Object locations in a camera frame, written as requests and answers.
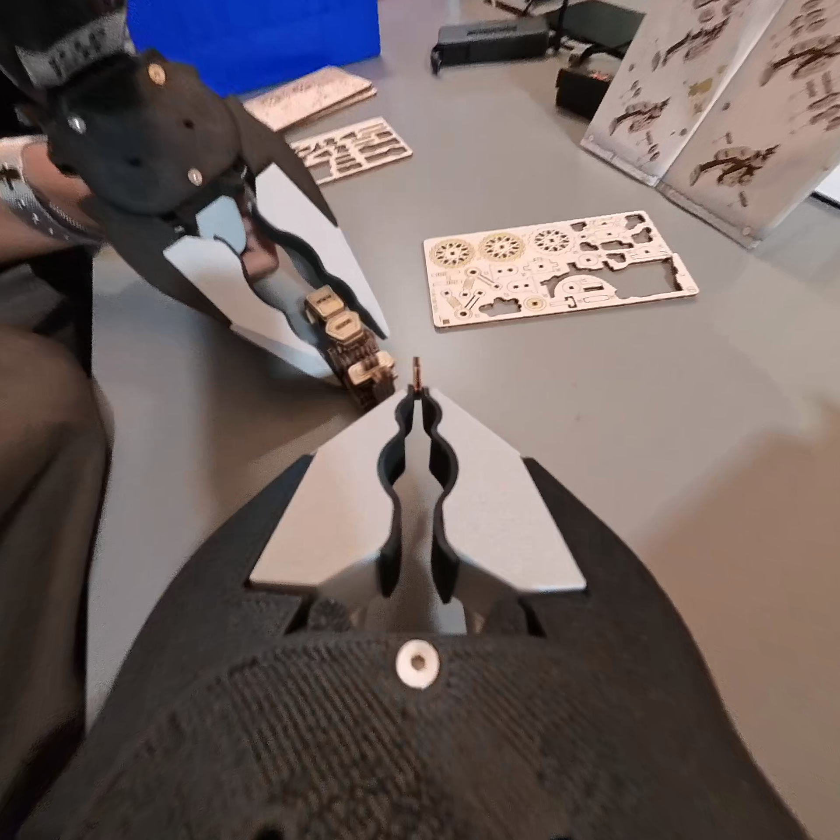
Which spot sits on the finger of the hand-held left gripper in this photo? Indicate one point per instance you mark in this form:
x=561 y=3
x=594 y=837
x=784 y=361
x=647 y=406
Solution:
x=216 y=289
x=328 y=256

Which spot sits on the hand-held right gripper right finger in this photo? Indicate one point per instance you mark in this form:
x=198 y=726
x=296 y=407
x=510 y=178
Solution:
x=505 y=525

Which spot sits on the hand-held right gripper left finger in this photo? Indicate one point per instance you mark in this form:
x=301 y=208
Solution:
x=328 y=518

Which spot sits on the wooden puzzle model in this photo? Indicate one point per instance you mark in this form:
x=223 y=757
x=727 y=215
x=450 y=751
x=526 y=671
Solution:
x=348 y=354

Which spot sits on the small wooden puzzle piece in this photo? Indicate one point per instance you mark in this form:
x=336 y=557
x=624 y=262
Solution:
x=417 y=373

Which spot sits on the person's left forearm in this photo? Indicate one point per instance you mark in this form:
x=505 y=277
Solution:
x=33 y=236

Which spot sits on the grey desk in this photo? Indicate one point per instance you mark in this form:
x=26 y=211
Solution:
x=590 y=426

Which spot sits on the small wooden puzzle sheet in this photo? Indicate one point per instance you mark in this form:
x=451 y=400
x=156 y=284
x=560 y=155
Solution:
x=387 y=148

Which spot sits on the stack of wooden sheets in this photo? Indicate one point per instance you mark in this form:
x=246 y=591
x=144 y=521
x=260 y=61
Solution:
x=315 y=98

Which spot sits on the blue plastic bin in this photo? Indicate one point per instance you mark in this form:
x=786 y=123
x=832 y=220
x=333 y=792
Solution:
x=262 y=39

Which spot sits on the wooden puzzle sheet with gears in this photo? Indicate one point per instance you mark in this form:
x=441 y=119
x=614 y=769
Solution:
x=518 y=282

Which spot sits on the black flat device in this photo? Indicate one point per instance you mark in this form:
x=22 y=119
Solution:
x=492 y=36

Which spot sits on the small black box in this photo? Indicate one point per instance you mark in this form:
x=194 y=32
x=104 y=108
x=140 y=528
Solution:
x=581 y=88

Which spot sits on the black stand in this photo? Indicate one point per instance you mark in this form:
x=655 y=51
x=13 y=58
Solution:
x=604 y=26

